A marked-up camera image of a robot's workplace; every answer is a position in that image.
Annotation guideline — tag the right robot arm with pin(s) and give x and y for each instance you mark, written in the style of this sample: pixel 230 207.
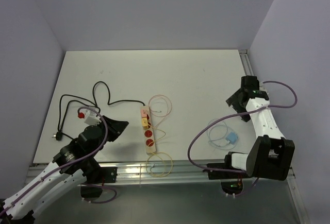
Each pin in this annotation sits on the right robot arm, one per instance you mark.
pixel 259 166

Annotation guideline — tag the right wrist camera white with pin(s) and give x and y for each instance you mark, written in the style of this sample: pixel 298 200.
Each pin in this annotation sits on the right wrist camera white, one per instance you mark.
pixel 262 87

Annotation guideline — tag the beige red power strip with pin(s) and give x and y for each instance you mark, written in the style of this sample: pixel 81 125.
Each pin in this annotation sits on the beige red power strip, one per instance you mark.
pixel 148 134

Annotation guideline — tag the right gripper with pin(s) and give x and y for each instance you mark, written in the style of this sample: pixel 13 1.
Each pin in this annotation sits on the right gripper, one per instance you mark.
pixel 233 100

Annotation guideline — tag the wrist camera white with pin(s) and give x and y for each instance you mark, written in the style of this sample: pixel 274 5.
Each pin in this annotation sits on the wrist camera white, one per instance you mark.
pixel 262 87
pixel 89 117

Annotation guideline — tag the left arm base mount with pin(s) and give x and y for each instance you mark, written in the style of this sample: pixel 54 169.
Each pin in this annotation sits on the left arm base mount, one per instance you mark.
pixel 92 190

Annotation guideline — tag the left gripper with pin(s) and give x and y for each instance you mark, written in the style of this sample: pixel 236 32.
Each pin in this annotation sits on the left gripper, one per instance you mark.
pixel 115 127

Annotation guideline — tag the aluminium right side rail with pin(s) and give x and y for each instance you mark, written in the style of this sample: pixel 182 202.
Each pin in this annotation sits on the aluminium right side rail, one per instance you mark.
pixel 253 105

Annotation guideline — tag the yellow charger plug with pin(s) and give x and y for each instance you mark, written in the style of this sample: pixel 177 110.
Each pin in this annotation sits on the yellow charger plug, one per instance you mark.
pixel 144 122

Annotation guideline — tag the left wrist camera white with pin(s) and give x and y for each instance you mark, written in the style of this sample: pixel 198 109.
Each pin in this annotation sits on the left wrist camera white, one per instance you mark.
pixel 89 117

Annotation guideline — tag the aluminium front rail frame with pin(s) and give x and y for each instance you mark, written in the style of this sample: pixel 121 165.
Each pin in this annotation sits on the aluminium front rail frame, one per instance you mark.
pixel 156 172

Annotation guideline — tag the pink charger plug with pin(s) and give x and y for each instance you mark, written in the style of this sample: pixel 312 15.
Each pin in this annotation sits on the pink charger plug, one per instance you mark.
pixel 144 113

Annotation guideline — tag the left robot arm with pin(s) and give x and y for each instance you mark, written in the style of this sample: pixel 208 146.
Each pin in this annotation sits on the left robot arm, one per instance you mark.
pixel 73 165

